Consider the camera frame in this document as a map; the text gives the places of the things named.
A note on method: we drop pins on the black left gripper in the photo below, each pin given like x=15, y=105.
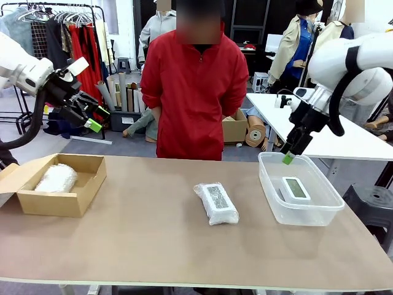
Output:
x=63, y=89

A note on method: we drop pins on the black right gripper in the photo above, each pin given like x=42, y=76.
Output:
x=308, y=120

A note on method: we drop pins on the unwrapped white digital clock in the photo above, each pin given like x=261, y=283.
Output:
x=295, y=189

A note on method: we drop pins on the bubble-wrapped clock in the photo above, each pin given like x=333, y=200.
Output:
x=56, y=179
x=218, y=202

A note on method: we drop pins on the person's right forearm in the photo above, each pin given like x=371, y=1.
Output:
x=157, y=114

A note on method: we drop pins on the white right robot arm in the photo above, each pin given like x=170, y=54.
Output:
x=331, y=55

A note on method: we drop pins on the white floor strip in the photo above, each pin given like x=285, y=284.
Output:
x=92, y=140

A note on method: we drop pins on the beige paper roll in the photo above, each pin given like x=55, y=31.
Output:
x=112, y=92

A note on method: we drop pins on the dark grey storage bin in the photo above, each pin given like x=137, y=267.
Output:
x=124, y=120

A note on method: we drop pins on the upright grey tube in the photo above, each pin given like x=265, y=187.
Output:
x=122, y=92

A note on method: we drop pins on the white work table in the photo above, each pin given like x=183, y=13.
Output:
x=337, y=141

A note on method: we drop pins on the brown paper roll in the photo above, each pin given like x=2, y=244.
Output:
x=134, y=96

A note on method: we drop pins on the white paper roll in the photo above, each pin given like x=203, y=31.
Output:
x=140, y=101

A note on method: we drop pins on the floor mannequin in grey clothes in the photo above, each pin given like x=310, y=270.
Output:
x=144, y=126

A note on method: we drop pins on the grey plastic stool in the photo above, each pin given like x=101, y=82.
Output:
x=123, y=65

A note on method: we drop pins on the red dress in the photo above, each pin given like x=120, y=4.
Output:
x=86, y=52

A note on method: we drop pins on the small brown cardboard carton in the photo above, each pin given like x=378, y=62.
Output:
x=235, y=130

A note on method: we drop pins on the clear plastic container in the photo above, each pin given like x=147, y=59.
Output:
x=302, y=215

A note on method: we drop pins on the black hanging garment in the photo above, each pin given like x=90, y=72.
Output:
x=56, y=46

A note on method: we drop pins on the white crate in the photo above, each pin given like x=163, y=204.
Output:
x=260, y=82

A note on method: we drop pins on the black tripod stand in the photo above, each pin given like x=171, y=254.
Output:
x=308, y=70

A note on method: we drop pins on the skin-coloured mannequin limb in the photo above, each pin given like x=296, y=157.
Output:
x=379, y=124

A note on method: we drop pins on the grid-pattern dark garment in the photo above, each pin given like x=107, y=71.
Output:
x=40, y=40

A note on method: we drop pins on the black plastic stool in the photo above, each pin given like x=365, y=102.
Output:
x=371, y=202

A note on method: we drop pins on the black metal clothes rack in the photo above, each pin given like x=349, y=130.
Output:
x=101, y=18

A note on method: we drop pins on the mannequin in beige coat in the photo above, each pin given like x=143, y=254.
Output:
x=291, y=52

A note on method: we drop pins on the open brown cardboard box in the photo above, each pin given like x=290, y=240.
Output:
x=52, y=202

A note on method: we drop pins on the mannequin in grey hoodie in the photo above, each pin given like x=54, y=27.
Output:
x=153, y=30

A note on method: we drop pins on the white monitor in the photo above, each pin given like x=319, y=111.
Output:
x=273, y=43

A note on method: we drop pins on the grey knit garment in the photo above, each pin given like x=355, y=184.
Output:
x=17, y=30

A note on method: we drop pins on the person in red jacket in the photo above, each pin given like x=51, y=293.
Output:
x=196, y=101

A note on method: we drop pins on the mannequin in cream jacket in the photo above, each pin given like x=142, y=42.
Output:
x=340, y=29

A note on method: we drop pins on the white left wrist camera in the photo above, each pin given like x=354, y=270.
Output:
x=78, y=66

